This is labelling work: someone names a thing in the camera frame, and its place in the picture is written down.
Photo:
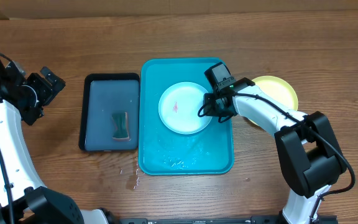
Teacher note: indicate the black water tray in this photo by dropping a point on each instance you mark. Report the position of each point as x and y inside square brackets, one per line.
[105, 94]

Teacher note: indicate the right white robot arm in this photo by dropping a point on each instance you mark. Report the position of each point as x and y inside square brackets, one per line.
[310, 157]

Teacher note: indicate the light blue plate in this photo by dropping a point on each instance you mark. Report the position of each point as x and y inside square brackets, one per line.
[179, 105]

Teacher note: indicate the green sponge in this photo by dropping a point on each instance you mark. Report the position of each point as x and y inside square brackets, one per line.
[120, 121]

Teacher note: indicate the yellow plate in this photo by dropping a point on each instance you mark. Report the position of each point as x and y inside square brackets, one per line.
[278, 89]

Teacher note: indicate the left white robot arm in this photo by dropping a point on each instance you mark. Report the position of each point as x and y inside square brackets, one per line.
[23, 196]

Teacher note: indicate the teal plastic tray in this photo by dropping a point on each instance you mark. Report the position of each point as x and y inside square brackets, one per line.
[165, 152]

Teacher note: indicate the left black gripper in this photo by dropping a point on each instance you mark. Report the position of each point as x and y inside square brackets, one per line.
[36, 80]

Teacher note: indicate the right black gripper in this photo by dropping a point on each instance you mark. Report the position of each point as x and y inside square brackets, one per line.
[214, 109]

